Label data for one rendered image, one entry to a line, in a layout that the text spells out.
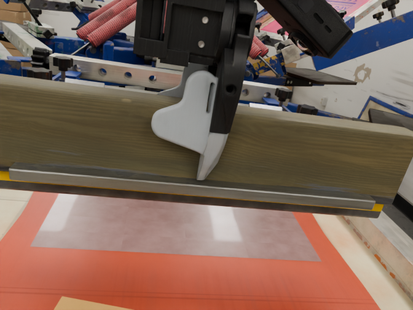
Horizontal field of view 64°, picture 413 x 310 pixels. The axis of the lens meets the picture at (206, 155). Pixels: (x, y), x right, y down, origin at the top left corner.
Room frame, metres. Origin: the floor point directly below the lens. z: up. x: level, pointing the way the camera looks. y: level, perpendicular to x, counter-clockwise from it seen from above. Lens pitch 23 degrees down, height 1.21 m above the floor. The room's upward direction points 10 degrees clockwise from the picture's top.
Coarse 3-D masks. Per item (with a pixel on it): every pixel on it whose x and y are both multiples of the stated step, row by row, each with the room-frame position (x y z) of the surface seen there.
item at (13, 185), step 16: (48, 192) 0.25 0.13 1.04; (64, 192) 0.25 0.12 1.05; (80, 192) 0.25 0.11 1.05; (96, 192) 0.25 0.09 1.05; (112, 192) 0.26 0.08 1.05; (128, 192) 0.26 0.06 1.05; (144, 192) 0.26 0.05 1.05; (256, 208) 0.28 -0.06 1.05; (272, 208) 0.29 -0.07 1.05; (288, 208) 0.29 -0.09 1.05; (304, 208) 0.29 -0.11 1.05; (320, 208) 0.29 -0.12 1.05; (336, 208) 0.30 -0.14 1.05
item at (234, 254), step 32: (192, 224) 0.36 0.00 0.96; (224, 224) 0.38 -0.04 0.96; (256, 224) 0.39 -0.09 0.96; (288, 224) 0.41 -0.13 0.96; (192, 256) 0.30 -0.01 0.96; (224, 256) 0.31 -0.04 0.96; (256, 256) 0.32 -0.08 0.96; (288, 256) 0.33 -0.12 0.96; (320, 256) 0.34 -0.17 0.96; (192, 288) 0.26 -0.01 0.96; (224, 288) 0.26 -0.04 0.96; (256, 288) 0.27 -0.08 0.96; (288, 288) 0.28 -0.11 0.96; (320, 288) 0.29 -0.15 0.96; (352, 288) 0.30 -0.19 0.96
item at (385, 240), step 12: (384, 216) 0.42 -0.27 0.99; (360, 228) 0.41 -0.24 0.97; (372, 228) 0.39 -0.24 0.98; (384, 228) 0.38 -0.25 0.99; (396, 228) 0.39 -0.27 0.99; (372, 240) 0.38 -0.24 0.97; (384, 240) 0.36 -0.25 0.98; (396, 240) 0.36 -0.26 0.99; (408, 240) 0.36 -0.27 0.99; (372, 252) 0.37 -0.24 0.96; (384, 252) 0.36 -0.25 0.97; (396, 252) 0.34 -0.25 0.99; (408, 252) 0.34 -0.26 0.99; (384, 264) 0.35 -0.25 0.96; (396, 264) 0.33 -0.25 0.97; (408, 264) 0.32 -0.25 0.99; (396, 276) 0.32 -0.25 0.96; (408, 276) 0.31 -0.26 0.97; (408, 288) 0.30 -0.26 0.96
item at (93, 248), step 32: (32, 224) 0.31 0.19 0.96; (64, 224) 0.32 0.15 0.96; (96, 224) 0.33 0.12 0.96; (128, 224) 0.34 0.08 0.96; (160, 224) 0.35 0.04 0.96; (0, 256) 0.25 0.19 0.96; (32, 256) 0.26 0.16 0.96; (64, 256) 0.27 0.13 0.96; (96, 256) 0.28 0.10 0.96; (128, 256) 0.28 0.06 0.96; (160, 256) 0.29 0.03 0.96; (0, 288) 0.21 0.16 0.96; (32, 288) 0.22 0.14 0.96; (64, 288) 0.23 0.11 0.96; (96, 288) 0.23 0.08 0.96; (128, 288) 0.24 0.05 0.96; (160, 288) 0.25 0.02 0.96
